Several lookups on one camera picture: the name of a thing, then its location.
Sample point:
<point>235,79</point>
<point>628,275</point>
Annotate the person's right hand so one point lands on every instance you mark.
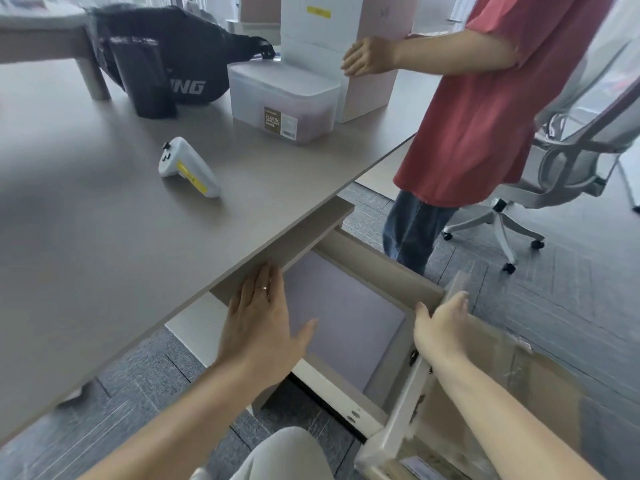
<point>442,332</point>

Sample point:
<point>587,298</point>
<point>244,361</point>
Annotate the tall white cardboard box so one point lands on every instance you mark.
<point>325,24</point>

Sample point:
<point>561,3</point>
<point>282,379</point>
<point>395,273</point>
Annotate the person's right thumb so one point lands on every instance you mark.
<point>422,318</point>

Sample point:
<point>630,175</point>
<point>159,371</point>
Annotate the white mesh office chair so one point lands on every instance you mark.
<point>575,159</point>

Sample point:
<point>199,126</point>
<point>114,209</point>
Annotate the white low bench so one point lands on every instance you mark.
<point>45,37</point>

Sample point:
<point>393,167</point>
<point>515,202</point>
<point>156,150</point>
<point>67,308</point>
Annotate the person's left hand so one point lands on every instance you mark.
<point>255,334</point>

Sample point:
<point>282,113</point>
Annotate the white drawer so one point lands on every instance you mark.
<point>345,314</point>

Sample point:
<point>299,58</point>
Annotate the black sports bag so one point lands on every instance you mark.
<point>200,49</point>

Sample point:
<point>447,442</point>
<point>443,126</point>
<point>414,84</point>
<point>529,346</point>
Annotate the black upright pouch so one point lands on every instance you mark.
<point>145,77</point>

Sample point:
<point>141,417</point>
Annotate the white handheld controller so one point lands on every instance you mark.
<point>187,167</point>

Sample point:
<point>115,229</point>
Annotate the brown cardboard box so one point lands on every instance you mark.
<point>259,7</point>

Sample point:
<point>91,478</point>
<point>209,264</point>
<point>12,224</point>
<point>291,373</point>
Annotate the person's left thumb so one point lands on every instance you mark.
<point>306,335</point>

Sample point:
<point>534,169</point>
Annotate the clear plastic storage box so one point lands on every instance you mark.
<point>280,94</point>

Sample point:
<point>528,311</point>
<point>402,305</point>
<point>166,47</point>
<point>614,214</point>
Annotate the brown cardboard packaging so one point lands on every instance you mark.
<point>540,389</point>

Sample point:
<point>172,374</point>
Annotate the person's right forearm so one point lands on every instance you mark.
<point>505,419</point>

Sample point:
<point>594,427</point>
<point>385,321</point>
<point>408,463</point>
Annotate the person's white trouser leg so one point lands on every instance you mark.
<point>280,457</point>

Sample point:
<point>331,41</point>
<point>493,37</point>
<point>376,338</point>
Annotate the person's left forearm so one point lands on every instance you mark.
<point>180,424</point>

